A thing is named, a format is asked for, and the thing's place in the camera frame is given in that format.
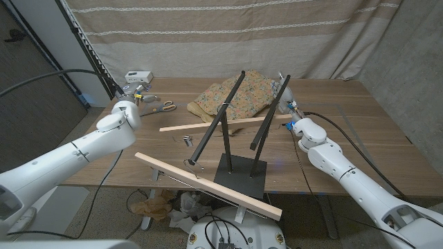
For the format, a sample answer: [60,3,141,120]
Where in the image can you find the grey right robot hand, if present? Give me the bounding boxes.
[271,71,306,121]

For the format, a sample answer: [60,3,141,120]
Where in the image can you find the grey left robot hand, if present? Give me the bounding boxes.
[120,82,161,105]

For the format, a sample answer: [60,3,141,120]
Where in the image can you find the grey yellow handled scissors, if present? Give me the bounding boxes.
[140,100,177,118]

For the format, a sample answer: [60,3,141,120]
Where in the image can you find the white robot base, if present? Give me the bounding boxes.
[186,206,287,249]

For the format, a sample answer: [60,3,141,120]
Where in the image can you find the black metal hanger rack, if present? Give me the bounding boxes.
[188,71,291,200]

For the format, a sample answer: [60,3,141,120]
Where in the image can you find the crumpled brown paper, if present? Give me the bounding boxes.
[130,190,177,222]

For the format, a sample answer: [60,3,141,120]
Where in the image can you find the crumpled white paper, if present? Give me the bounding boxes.
[168,192,213,234]

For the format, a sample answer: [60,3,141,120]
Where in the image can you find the white power strip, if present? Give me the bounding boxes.
[125,71,154,84]

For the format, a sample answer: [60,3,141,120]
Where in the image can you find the floral fabric piece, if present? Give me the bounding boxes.
[188,68,280,122]

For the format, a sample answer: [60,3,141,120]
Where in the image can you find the upper wooden slat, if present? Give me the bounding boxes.
[159,113,293,138]

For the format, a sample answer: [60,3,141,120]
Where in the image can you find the wooden slat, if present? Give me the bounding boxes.
[134,151,283,222]
[159,113,293,138]

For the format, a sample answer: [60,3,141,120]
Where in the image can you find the beige striped curtain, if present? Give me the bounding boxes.
[65,0,404,82]

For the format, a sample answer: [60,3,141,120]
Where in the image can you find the lower wooden slat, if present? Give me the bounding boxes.
[134,151,283,222]

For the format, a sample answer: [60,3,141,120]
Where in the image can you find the grey table leg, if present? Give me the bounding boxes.
[317,195,339,240]

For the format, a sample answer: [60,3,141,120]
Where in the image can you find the white table leg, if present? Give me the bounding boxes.
[141,188,157,232]

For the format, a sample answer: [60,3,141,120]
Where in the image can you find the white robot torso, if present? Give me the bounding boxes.
[0,239,139,249]

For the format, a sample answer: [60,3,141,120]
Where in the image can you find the white shoe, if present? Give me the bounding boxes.
[6,206,37,233]

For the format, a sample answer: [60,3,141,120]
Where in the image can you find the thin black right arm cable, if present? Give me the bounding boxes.
[289,129,409,249]

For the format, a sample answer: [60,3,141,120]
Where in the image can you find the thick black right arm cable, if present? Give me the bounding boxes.
[304,111,411,202]

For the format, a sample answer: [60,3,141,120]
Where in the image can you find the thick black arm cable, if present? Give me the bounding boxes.
[304,111,411,202]
[0,68,125,240]

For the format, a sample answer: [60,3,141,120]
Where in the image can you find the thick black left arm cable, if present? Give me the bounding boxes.
[0,68,125,240]

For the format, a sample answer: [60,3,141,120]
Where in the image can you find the black door handle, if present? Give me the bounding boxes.
[3,29,27,43]

